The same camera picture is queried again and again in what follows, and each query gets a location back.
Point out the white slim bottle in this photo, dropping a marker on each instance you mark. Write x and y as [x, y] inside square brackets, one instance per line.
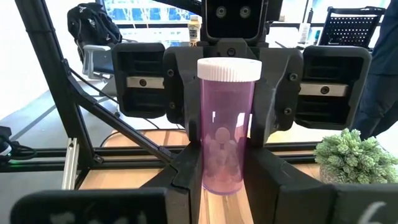
[304, 33]

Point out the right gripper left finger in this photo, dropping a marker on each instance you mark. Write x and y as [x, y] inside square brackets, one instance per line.
[183, 186]

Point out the black backpack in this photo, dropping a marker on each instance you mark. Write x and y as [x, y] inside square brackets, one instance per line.
[91, 28]

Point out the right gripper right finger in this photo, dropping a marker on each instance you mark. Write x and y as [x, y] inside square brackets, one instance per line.
[280, 196]

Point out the green plant in white pot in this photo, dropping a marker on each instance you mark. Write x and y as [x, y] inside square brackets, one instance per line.
[354, 158]

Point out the pink pill bottle white cap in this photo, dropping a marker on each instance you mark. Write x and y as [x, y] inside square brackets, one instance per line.
[227, 124]

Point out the black aluminium table frame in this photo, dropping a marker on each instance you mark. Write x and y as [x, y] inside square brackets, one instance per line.
[56, 77]

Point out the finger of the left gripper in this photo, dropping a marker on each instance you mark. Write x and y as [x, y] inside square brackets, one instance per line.
[183, 90]
[276, 93]

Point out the person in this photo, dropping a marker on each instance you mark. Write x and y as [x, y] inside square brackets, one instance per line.
[382, 68]

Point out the silver aluminium extrusion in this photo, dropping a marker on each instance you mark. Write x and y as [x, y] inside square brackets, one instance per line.
[70, 165]

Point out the grey office chair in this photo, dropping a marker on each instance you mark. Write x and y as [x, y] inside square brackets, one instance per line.
[96, 62]

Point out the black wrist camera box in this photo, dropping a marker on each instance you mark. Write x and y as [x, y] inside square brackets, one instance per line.
[234, 18]

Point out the cream drink bottle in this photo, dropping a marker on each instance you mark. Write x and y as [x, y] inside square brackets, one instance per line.
[194, 31]

